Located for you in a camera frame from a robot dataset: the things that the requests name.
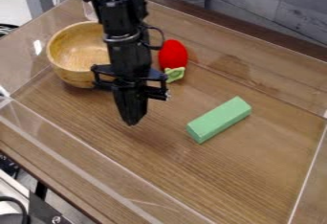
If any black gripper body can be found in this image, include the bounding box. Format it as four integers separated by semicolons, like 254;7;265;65
90;64;169;101

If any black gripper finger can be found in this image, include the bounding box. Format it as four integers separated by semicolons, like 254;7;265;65
132;89;148;125
112;86;132;125

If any green foam stick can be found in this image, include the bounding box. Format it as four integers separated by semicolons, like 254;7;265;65
186;97;252;144

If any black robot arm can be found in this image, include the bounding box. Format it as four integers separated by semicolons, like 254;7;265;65
82;0;168;125

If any brown wooden bowl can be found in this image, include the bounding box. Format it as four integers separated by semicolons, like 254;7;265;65
45;21;109;88

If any red toy strawberry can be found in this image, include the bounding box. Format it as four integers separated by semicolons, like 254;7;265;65
158;39;188;83

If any black metal table leg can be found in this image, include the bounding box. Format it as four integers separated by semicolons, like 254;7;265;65
34;182;46;200

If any clear acrylic corner bracket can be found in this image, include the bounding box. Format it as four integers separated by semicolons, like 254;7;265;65
81;0;98;21

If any clear acrylic enclosure wall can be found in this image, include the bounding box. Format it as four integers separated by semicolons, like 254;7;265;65
0;0;327;224

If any black cable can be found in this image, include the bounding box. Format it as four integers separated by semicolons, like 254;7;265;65
0;196;29;224

